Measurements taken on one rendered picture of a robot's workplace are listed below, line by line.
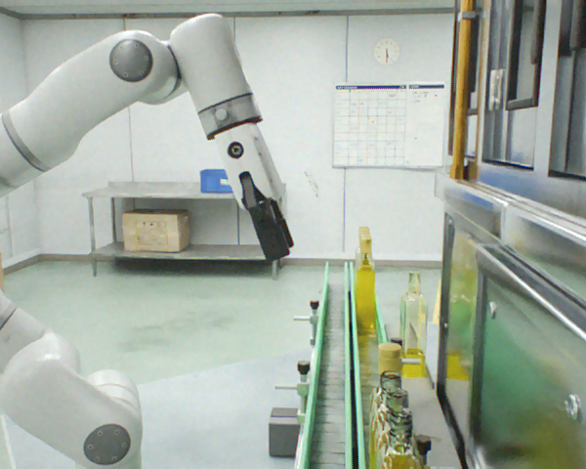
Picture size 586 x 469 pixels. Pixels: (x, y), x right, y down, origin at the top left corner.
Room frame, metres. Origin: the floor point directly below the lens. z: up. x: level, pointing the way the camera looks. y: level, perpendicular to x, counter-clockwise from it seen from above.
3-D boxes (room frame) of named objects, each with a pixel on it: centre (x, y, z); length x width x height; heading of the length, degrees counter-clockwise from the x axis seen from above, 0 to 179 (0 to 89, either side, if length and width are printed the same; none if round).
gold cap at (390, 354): (0.85, -0.14, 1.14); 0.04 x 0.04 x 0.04
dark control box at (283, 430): (1.28, 0.02, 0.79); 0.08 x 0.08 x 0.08; 85
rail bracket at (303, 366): (1.16, 0.00, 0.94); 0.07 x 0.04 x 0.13; 85
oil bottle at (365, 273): (1.78, -0.22, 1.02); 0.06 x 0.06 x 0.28; 85
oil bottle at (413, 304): (1.41, -0.30, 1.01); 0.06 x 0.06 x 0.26; 5
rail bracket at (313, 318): (1.62, -0.03, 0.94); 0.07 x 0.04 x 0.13; 85
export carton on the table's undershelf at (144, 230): (6.26, 1.47, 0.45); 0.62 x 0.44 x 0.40; 80
